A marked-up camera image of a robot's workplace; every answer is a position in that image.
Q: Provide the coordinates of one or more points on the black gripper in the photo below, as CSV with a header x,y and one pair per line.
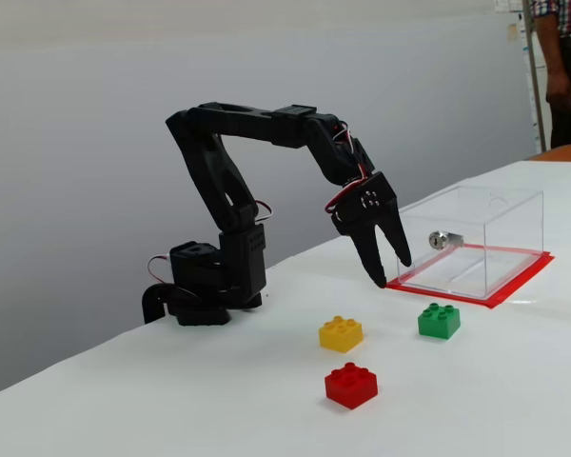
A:
x,y
364,212

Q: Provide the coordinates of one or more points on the green lego brick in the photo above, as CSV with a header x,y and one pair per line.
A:
x,y
438,323

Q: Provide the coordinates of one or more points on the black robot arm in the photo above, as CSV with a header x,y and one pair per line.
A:
x,y
233,119

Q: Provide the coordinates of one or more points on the bare forearm of person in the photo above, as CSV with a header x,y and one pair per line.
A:
x,y
552,43

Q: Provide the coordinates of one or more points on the yellow lego brick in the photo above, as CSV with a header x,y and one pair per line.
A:
x,y
340,335

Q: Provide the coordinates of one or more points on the transparent plastic box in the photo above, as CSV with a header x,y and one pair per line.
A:
x,y
514,224

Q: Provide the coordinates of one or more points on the red lego brick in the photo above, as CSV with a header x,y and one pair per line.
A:
x,y
351,388

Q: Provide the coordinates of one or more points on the hand of person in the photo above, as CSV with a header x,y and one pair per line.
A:
x,y
559,89

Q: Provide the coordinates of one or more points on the silver cam lock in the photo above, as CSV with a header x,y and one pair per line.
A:
x,y
438,240

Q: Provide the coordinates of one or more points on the red tape square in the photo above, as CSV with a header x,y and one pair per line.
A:
x,y
523,278

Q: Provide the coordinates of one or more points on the orange table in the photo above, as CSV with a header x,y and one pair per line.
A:
x,y
566,153

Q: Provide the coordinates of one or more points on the black table clamp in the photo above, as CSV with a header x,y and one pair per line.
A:
x,y
150,304

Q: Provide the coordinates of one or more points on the small paper tag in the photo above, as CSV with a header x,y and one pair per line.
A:
x,y
512,31

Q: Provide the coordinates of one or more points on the striped paper label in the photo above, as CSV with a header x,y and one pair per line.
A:
x,y
506,5

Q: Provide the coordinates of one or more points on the grey metal shelf post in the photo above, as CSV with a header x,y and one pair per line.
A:
x,y
534,71

